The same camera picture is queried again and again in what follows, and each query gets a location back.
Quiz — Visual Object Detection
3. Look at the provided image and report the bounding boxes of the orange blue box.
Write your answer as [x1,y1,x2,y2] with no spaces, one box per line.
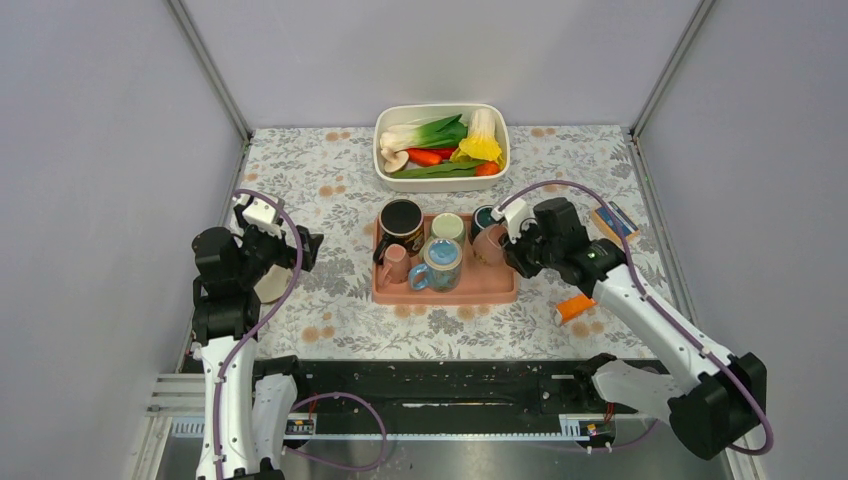
[590,201,641,247]

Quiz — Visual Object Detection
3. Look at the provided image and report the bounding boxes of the yellow napa cabbage toy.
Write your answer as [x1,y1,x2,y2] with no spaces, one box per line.
[449,108,506,169]

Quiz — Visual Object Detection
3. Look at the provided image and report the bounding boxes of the purple cable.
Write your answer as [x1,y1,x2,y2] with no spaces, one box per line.
[493,179,775,458]
[210,188,389,480]

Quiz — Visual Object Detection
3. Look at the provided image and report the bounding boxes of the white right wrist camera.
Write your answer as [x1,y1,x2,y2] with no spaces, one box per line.
[491,198,535,244]

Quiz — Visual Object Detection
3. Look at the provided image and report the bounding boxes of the green bok choy toy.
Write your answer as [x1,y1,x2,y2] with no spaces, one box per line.
[378,115,468,151]

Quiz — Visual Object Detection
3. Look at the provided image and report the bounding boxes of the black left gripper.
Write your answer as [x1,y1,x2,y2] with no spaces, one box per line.
[235,204,323,286]

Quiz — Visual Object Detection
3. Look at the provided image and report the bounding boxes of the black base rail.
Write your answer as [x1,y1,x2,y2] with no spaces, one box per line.
[180,357,670,437]

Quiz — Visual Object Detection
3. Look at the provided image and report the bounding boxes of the black mug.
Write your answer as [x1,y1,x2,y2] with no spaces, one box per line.
[372,199,425,265]

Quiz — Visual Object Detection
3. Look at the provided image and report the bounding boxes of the floral tablecloth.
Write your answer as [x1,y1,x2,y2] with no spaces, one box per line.
[240,125,677,360]

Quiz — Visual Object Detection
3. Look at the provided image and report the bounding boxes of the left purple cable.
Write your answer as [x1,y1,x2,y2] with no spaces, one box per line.
[210,188,389,480]

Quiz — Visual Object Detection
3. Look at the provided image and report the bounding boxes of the orange white marker box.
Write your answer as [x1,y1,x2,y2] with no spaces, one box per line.
[556,294,596,324]

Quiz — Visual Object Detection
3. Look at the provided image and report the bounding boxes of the light green mug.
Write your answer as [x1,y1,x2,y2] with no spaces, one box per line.
[430,212,466,247]

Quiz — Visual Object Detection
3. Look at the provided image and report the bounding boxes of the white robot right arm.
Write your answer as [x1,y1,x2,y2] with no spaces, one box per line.
[492,197,767,460]

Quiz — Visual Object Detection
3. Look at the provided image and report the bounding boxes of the blue patterned mug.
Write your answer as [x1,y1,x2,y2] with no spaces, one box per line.
[408,238,463,293]

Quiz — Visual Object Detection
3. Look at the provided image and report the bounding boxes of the mushroom toy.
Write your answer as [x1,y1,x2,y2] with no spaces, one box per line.
[380,148,409,175]

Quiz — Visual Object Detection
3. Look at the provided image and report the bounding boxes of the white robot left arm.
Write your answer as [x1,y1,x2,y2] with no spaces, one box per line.
[192,225,324,479]

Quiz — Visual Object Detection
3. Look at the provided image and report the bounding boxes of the white rectangular basin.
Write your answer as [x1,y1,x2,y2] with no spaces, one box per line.
[373,103,511,193]

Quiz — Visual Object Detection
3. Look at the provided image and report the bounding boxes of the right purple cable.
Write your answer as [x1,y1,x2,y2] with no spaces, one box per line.
[493,179,775,458]

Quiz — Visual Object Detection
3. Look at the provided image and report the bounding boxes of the large pink mug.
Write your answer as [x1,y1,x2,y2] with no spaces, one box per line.
[472,224,508,267]

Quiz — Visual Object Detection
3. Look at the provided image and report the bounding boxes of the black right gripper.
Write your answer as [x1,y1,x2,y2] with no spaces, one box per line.
[498,218,562,279]

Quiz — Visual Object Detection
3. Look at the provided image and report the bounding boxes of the dark teal mug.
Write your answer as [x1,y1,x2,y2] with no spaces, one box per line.
[470,205,499,242]

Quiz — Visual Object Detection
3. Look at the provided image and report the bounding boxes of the small pink mug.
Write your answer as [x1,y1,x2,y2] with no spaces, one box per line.
[376,244,411,287]

